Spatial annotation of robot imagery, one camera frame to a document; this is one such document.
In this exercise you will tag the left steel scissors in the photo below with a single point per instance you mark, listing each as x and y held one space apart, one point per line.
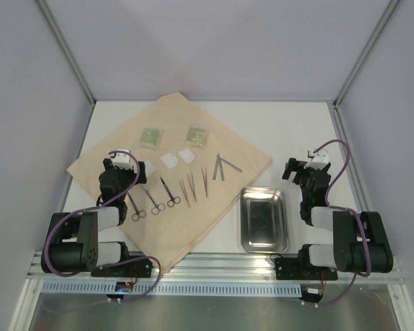
137 214

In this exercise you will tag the middle long steel scissors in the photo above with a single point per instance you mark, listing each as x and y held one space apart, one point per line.
156 207

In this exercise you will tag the small steel scissors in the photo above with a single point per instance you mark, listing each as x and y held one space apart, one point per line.
173 200

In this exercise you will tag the aluminium frame post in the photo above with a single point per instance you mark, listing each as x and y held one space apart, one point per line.
57 35
388 13

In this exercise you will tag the white slotted cable duct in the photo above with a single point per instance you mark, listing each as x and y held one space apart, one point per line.
176 288

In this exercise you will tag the scalpel handle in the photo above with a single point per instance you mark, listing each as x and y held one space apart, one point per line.
216 167
230 164

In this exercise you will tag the aluminium front rail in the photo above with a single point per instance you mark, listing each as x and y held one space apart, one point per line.
236 268

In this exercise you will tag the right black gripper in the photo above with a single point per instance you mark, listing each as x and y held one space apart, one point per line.
300 169

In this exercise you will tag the stainless steel tray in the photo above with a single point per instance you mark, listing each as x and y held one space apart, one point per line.
264 226

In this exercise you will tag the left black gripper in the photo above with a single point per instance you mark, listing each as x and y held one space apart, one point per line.
108 165

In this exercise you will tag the left aluminium frame post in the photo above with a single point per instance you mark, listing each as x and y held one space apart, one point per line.
57 35

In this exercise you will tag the white gauze pad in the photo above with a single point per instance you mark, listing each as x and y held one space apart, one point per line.
149 168
170 160
187 155

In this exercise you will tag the left green sachet packet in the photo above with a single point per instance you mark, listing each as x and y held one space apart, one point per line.
151 138

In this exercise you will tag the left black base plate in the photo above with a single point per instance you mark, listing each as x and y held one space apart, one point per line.
137 269

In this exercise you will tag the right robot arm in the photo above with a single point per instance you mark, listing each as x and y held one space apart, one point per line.
360 244

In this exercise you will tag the left white gauze pad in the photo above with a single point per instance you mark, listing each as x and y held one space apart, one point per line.
149 168

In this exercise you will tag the green sachet packet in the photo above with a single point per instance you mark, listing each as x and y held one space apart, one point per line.
151 138
196 137

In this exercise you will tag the right white gauze pad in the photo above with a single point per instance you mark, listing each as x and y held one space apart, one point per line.
187 155

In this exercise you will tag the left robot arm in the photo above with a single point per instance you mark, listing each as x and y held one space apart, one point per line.
72 243

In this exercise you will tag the right aluminium frame post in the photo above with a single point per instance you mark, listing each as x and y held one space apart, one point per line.
388 13

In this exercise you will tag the right green sachet packet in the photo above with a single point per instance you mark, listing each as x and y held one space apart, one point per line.
196 137

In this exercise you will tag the beige cloth drape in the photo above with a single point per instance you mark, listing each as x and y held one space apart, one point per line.
196 167

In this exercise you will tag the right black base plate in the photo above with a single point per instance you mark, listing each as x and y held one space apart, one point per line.
287 268

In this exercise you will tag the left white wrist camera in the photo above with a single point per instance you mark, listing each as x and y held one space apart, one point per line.
121 159

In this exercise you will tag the steel tweezers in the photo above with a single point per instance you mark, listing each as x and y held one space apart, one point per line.
191 182
184 191
205 180

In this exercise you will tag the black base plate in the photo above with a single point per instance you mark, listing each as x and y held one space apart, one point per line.
137 269
287 268

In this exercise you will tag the middle white gauze pad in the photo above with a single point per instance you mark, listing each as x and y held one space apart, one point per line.
170 160

